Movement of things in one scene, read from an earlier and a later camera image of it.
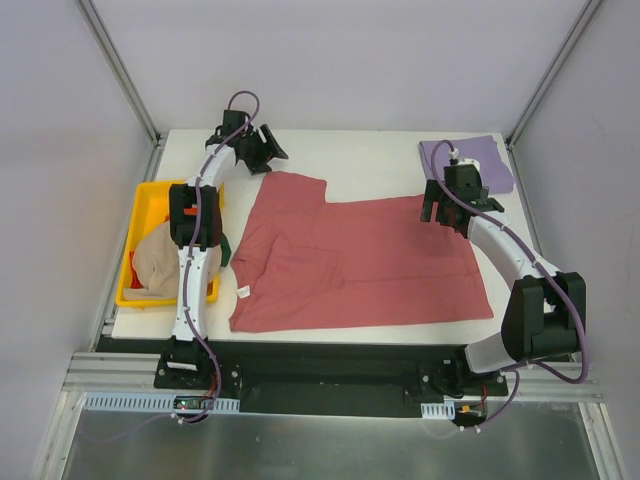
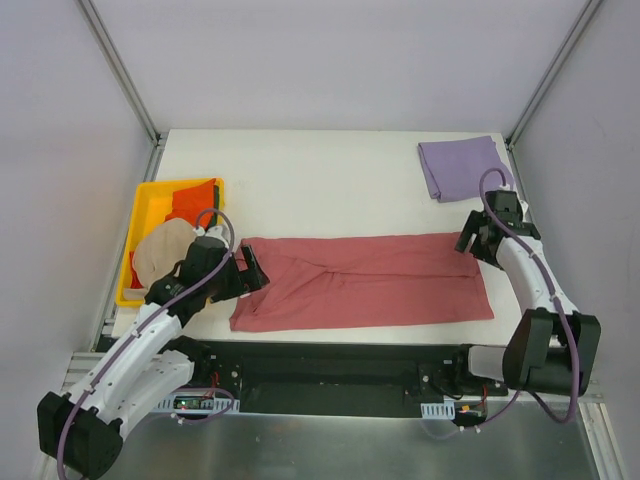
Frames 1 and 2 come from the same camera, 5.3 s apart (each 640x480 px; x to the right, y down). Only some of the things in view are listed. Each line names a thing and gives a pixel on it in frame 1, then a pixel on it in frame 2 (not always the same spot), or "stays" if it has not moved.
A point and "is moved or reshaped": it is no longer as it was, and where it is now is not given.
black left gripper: [258, 150] to [243, 277]
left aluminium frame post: [104, 40] stays
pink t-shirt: [300, 261] is moved or reshaped
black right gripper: [445, 211] to [480, 233]
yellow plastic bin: [150, 208] stays
